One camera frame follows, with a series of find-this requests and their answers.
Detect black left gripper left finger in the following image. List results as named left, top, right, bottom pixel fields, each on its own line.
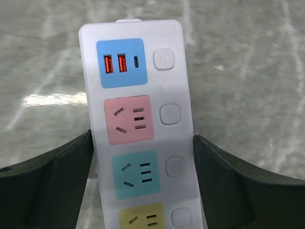
left=0, top=131, right=93, bottom=229

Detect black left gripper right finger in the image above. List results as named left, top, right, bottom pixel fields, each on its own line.
left=193, top=135, right=305, bottom=229

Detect white power strip colourful sockets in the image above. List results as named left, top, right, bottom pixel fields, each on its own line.
left=79, top=19, right=207, bottom=229

